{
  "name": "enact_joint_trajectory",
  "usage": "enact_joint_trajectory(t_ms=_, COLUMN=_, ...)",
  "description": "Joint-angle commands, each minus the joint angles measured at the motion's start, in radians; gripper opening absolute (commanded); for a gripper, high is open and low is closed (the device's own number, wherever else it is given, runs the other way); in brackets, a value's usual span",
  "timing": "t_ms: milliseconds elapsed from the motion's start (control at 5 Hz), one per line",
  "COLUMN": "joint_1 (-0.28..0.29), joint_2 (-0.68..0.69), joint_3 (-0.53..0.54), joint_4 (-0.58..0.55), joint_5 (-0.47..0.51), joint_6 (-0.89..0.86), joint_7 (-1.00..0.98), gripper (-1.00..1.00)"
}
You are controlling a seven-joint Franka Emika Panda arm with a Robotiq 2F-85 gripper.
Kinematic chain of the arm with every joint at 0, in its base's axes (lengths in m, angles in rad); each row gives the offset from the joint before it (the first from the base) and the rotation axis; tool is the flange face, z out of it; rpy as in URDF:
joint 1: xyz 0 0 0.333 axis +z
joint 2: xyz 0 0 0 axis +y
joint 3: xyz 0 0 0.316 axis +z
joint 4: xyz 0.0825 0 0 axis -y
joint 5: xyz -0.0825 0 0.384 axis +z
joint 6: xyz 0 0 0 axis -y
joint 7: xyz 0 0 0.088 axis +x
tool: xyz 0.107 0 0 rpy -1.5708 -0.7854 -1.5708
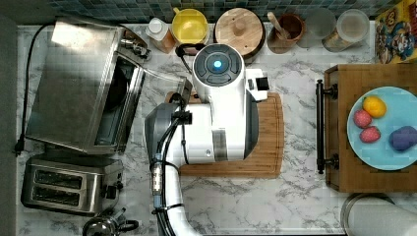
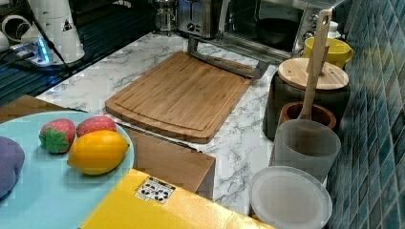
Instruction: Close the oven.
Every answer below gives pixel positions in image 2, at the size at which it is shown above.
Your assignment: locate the yellow cardboard box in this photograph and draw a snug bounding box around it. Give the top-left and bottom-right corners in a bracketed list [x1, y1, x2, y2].
[79, 169, 274, 229]

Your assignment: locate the yellow toy lemon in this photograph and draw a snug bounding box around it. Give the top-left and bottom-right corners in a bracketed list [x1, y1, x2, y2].
[67, 130, 130, 176]

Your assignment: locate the left toy strawberry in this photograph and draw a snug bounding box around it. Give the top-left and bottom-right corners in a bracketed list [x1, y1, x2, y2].
[39, 118, 75, 154]

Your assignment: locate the black cable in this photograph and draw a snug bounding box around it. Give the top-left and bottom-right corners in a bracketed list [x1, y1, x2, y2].
[22, 0, 75, 77]

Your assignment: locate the right toy strawberry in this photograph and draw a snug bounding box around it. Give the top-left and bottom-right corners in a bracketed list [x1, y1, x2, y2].
[76, 115, 117, 137]

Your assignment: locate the wooden spatula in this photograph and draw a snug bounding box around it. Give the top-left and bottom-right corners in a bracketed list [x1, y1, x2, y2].
[298, 10, 332, 120]

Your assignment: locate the brown wooden bowl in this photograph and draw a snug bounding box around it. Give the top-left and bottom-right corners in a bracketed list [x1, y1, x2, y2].
[278, 102, 336, 130]

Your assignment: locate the oven door with handle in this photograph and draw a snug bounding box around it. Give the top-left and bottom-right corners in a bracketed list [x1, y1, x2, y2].
[186, 0, 270, 80]

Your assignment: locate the purple toy fruit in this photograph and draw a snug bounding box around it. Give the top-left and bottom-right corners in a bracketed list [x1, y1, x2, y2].
[0, 136, 25, 198]

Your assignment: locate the stainless toaster oven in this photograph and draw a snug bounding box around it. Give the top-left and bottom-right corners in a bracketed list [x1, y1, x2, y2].
[215, 0, 346, 63]

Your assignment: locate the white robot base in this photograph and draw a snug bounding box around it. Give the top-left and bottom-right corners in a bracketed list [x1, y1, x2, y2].
[11, 0, 85, 68]

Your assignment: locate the light blue plate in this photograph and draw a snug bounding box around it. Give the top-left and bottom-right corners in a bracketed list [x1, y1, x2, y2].
[0, 111, 134, 229]

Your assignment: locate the toy strawberry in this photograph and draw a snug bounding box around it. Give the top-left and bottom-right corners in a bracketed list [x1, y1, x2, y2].
[76, 115, 117, 137]
[39, 118, 75, 154]

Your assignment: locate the frosted round lid container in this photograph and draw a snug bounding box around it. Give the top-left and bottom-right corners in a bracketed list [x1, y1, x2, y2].
[248, 166, 332, 229]

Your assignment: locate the frosted plastic cup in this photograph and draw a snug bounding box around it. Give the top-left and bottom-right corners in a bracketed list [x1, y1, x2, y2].
[270, 119, 341, 183]

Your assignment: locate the black pan inside oven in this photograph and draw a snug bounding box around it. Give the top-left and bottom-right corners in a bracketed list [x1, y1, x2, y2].
[255, 18, 299, 46]

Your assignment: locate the white round device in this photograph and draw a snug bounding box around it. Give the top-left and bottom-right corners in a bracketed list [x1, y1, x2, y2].
[1, 15, 32, 44]

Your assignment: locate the glass french press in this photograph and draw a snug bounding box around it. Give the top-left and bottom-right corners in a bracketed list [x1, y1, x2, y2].
[153, 0, 177, 36]

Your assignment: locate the black canister with wooden lid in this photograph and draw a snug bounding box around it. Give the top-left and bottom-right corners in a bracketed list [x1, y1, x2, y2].
[263, 58, 351, 140]

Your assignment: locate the yellow mug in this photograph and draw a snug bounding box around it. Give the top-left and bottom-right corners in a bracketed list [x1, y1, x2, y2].
[302, 37, 353, 69]

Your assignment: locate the bamboo cutting board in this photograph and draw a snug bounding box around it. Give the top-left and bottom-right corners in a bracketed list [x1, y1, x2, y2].
[105, 52, 251, 144]

